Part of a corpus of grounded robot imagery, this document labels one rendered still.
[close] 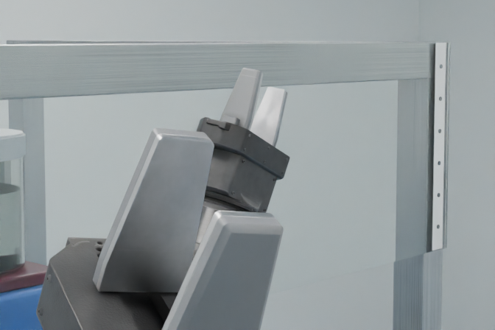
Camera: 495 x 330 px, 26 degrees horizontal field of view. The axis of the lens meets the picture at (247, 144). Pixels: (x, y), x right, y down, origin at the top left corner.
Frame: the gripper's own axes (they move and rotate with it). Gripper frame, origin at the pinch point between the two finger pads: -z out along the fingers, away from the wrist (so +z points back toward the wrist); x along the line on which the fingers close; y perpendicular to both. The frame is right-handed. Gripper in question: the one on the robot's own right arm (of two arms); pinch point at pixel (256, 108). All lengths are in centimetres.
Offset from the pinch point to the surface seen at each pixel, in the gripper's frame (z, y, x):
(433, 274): 2, 10, -82
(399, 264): 3, 15, -80
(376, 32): -147, 202, -398
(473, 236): -60, 136, -443
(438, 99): -24, 13, -71
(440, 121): -21, 12, -72
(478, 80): -134, 145, -412
